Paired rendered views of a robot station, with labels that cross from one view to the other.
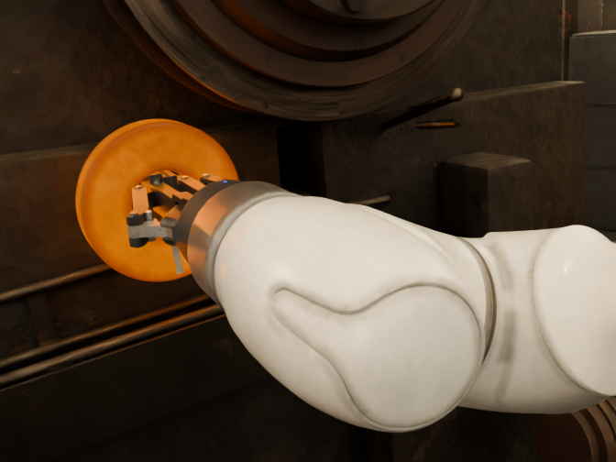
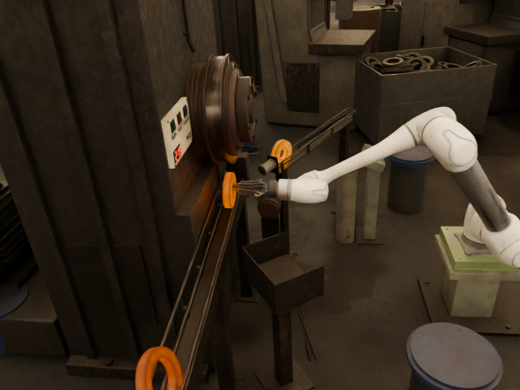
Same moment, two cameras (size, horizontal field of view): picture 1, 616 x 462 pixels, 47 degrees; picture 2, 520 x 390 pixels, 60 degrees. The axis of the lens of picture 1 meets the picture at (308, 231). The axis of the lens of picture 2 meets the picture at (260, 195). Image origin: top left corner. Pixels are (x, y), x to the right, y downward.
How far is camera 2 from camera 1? 169 cm
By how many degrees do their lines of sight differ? 52
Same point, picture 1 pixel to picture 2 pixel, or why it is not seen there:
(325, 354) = (323, 194)
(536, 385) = not seen: hidden behind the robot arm
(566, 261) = (319, 176)
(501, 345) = not seen: hidden behind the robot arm
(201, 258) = (285, 193)
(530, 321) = not seen: hidden behind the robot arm
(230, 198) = (284, 183)
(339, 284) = (321, 186)
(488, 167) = (244, 156)
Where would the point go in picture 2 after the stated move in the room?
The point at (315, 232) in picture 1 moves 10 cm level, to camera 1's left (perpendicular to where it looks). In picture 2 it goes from (312, 183) to (300, 193)
